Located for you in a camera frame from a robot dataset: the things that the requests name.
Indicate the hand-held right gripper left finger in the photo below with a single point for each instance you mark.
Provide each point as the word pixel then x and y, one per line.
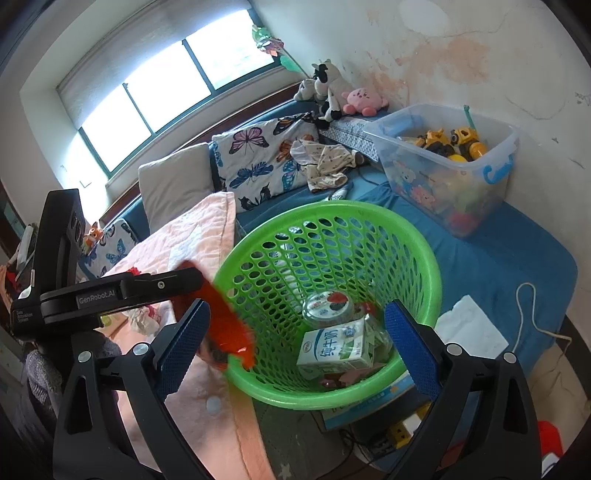
pixel 184 346

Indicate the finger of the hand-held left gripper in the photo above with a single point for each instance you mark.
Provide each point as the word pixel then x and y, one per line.
pixel 161 285

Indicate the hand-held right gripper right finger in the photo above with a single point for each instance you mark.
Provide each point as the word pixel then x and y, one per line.
pixel 411 346

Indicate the red plastic wrapper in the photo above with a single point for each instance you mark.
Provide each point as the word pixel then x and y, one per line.
pixel 221 318

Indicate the white milk carton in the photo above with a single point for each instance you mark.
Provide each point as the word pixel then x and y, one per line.
pixel 332 350

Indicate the clear plastic cup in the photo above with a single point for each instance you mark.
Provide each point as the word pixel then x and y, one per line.
pixel 328 309

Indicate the green plastic mesh basket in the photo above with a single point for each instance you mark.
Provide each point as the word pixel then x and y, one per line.
pixel 295 399

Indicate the crumpled white plastic bag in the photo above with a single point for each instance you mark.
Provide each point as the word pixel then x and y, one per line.
pixel 143 318

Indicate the small butterfly print pillow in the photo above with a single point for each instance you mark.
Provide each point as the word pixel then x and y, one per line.
pixel 115 249

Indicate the white paper tissue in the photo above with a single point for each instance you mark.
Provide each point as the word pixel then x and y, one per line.
pixel 471 325

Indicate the blue white flat box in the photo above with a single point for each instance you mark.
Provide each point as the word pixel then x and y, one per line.
pixel 369 406

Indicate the fox plush toy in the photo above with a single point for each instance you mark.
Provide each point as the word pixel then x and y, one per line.
pixel 92 237

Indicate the yellow power strip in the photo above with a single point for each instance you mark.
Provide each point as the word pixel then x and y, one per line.
pixel 404 429

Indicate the grey pillow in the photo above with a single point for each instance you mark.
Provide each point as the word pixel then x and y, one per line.
pixel 175 184

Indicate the blue mattress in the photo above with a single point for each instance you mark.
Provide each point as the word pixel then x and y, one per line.
pixel 485 258

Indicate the large butterfly print pillow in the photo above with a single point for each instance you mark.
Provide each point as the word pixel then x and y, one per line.
pixel 258 161

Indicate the clear plastic storage bin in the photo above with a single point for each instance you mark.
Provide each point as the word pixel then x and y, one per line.
pixel 461 194

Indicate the red plastic thing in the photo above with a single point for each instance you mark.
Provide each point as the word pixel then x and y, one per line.
pixel 551 438

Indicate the green framed window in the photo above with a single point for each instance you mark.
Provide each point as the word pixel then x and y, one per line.
pixel 157 97

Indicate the patterned baby clothes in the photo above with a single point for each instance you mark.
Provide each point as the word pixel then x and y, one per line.
pixel 323 161

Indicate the yellow toy trucks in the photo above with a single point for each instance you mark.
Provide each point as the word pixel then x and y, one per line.
pixel 443 143

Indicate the blue white quilted cloth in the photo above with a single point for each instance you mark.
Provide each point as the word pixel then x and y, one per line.
pixel 351 134

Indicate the grey white plush toy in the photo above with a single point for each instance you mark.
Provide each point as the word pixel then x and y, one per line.
pixel 305 90

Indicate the pink round plush toy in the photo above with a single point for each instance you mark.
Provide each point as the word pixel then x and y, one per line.
pixel 364 100

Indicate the black white cow plush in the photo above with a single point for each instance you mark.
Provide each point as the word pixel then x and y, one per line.
pixel 330 87

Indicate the colourful pinwheel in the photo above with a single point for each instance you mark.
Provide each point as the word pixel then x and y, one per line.
pixel 272 44

